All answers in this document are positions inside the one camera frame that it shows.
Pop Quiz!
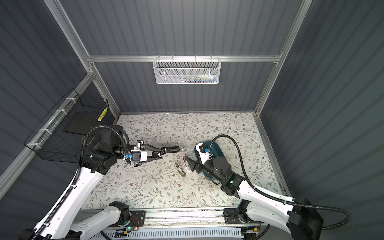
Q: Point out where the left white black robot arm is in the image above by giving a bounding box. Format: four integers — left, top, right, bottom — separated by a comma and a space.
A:
19, 125, 180, 240

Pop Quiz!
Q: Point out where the teal plastic tray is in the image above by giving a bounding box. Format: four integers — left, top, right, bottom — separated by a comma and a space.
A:
195, 141, 232, 182

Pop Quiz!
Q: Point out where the beige mini stapler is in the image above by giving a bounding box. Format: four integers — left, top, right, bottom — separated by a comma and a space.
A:
175, 162, 187, 178

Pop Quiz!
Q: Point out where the white slotted cable duct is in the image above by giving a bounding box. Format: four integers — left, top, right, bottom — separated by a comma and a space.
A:
91, 227, 244, 240

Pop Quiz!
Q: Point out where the black flat pad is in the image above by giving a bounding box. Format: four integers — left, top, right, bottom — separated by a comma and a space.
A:
64, 112, 100, 136

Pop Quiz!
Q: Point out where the white wire mesh basket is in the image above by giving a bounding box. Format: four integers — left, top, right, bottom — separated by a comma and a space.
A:
153, 60, 222, 85

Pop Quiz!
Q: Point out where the black wire basket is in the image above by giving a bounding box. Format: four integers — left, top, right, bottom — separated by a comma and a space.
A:
24, 91, 114, 163

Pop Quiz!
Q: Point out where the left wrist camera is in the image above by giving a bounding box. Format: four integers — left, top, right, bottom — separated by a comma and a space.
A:
125, 149, 148, 167

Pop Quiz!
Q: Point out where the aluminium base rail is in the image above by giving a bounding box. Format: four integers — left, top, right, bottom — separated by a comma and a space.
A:
64, 206, 304, 229

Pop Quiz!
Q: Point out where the black stapler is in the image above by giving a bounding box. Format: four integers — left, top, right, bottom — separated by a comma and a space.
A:
142, 145, 183, 158

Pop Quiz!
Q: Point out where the pink mini stapler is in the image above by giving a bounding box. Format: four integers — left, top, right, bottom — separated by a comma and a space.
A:
183, 156, 195, 173

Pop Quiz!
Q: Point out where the yellow marker pen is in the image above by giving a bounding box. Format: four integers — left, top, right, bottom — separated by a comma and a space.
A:
97, 107, 109, 122

